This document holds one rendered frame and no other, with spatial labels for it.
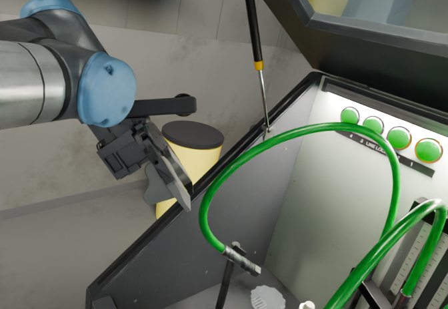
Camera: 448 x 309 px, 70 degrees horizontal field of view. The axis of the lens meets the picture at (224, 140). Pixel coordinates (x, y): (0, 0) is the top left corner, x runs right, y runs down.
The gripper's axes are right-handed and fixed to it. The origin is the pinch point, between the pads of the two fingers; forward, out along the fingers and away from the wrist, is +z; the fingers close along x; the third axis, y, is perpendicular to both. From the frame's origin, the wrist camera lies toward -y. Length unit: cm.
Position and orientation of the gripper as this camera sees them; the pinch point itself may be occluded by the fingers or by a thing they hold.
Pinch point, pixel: (191, 193)
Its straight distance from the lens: 53.3
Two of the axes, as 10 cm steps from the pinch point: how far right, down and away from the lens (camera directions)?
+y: -8.4, 5.3, 0.5
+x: 0.5, 1.7, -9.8
